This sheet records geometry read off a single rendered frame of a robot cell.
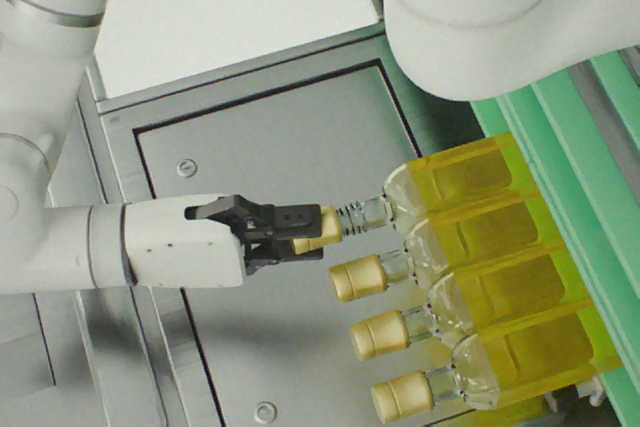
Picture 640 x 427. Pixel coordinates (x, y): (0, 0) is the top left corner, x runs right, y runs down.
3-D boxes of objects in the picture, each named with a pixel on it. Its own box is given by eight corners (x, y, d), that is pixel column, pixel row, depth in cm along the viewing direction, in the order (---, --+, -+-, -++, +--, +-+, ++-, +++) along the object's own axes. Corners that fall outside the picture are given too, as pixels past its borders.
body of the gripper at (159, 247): (126, 307, 113) (248, 299, 113) (106, 256, 104) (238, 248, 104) (128, 234, 117) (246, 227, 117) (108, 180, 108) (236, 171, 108)
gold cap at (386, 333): (395, 319, 108) (348, 334, 107) (396, 301, 105) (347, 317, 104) (409, 354, 106) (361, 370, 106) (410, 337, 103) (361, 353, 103)
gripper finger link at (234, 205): (168, 238, 109) (225, 250, 111) (206, 198, 103) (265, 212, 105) (168, 226, 109) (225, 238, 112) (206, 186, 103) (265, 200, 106)
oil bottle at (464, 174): (584, 135, 118) (373, 199, 115) (593, 102, 113) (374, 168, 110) (609, 183, 115) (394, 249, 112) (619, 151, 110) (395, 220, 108)
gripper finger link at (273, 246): (252, 276, 114) (324, 271, 114) (249, 261, 111) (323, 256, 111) (251, 246, 115) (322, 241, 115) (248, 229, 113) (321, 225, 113)
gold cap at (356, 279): (373, 264, 111) (327, 278, 110) (373, 245, 108) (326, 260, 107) (387, 297, 109) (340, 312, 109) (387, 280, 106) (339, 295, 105)
